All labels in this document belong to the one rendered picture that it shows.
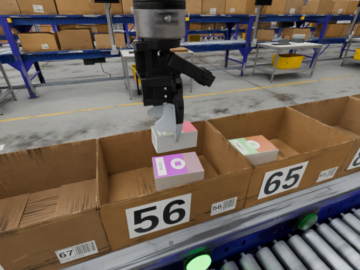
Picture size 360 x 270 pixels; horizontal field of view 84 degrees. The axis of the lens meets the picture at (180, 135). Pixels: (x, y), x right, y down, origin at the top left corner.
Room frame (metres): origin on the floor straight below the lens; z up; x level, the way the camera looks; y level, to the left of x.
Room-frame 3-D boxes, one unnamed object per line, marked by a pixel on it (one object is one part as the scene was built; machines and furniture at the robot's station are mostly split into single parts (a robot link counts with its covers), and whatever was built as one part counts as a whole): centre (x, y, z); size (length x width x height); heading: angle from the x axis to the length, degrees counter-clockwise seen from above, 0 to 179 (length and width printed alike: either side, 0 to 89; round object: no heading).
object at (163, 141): (0.42, 0.01, 1.14); 0.10 x 0.06 x 0.05; 110
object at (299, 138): (0.61, -0.33, 0.96); 0.39 x 0.29 x 0.17; 110
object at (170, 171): (0.53, 0.01, 0.92); 0.16 x 0.11 x 0.07; 102
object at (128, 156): (0.48, 0.04, 0.96); 0.39 x 0.29 x 0.17; 110
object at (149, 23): (0.41, 0.03, 1.38); 0.10 x 0.09 x 0.05; 20
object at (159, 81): (0.41, 0.04, 1.29); 0.09 x 0.08 x 0.12; 110
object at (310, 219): (0.41, -0.42, 0.81); 0.07 x 0.01 x 0.07; 110
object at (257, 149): (0.65, -0.28, 0.92); 0.16 x 0.11 x 0.07; 105
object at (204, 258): (0.28, -0.05, 0.81); 0.07 x 0.01 x 0.07; 110
